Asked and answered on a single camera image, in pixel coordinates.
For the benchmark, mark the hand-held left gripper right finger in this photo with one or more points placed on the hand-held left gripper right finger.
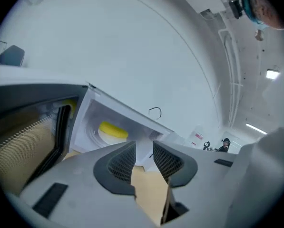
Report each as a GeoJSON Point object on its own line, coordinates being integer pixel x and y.
{"type": "Point", "coordinates": [203, 182]}

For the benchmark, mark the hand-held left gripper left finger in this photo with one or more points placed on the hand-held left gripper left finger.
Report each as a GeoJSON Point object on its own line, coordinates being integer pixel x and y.
{"type": "Point", "coordinates": [84, 193]}

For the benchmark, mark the white round plate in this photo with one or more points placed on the white round plate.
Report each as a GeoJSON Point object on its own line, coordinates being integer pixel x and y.
{"type": "Point", "coordinates": [108, 140]}

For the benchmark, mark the yellow sponge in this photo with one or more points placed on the yellow sponge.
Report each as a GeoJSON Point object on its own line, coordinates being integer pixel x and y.
{"type": "Point", "coordinates": [113, 128]}

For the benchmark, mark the white microwave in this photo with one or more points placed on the white microwave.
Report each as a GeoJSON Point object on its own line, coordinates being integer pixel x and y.
{"type": "Point", "coordinates": [89, 117]}

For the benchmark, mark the water jug with red label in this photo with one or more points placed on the water jug with red label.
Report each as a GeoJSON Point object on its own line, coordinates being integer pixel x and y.
{"type": "Point", "coordinates": [197, 134]}

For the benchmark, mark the ceiling light strip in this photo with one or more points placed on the ceiling light strip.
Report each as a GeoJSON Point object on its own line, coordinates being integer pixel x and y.
{"type": "Point", "coordinates": [256, 128]}

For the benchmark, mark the ceiling light panel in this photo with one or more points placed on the ceiling light panel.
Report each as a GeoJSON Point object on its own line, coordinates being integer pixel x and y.
{"type": "Point", "coordinates": [273, 74]}

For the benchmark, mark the blue chair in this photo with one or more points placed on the blue chair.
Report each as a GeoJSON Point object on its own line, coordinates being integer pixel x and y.
{"type": "Point", "coordinates": [12, 56]}

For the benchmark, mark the person's head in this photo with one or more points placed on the person's head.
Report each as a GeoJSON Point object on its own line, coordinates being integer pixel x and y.
{"type": "Point", "coordinates": [263, 8]}

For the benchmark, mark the white wall conduit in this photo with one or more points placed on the white wall conduit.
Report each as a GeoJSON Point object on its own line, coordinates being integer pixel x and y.
{"type": "Point", "coordinates": [234, 79]}

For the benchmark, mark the black head-worn camera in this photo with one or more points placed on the black head-worn camera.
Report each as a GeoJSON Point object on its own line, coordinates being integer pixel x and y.
{"type": "Point", "coordinates": [235, 8]}

